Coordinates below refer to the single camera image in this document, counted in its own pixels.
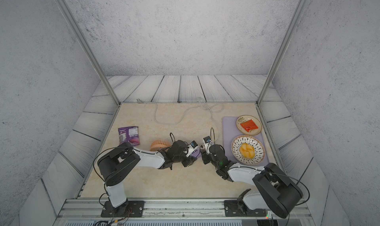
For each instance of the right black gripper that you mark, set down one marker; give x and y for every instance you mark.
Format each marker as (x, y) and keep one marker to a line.
(204, 157)

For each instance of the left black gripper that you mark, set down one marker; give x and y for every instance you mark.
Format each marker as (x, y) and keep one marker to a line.
(190, 161)

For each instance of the purple power strip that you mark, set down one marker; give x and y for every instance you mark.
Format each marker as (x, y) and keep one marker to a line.
(196, 153)

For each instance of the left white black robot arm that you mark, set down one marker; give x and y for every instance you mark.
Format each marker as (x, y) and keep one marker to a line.
(113, 165)

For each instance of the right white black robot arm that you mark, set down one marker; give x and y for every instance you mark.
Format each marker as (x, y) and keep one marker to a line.
(277, 192)

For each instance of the orange desk fan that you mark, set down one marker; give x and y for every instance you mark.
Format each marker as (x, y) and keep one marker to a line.
(160, 145)

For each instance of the lavender tray mat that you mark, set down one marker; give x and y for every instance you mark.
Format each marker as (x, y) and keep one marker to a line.
(230, 132)

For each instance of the yellow food piece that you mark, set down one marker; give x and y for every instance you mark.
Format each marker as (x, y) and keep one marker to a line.
(247, 151)

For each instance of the patterned white plate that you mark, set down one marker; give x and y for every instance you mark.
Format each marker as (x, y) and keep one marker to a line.
(259, 148)

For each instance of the beige plate with red packet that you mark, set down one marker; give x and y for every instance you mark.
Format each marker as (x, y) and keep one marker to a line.
(244, 118)

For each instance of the red snack packet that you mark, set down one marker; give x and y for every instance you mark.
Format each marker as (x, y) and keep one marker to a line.
(249, 125)

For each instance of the purple snack packet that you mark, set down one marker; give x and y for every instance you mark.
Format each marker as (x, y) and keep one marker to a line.
(129, 135)

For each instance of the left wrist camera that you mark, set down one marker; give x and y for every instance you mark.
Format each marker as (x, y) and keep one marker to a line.
(191, 147)

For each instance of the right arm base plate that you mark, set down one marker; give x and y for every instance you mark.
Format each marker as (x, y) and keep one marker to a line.
(235, 208)

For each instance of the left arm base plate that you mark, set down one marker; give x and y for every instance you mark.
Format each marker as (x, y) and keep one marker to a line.
(122, 208)

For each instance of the aluminium mounting rail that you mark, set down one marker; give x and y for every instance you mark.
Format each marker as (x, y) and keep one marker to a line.
(175, 212)

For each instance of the right aluminium frame post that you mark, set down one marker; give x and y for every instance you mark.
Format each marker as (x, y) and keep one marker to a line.
(282, 49)

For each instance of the aluminium frame post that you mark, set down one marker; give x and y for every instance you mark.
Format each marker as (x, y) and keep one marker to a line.
(68, 16)
(282, 49)

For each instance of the left aluminium frame post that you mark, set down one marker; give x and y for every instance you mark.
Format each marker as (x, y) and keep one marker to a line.
(68, 16)

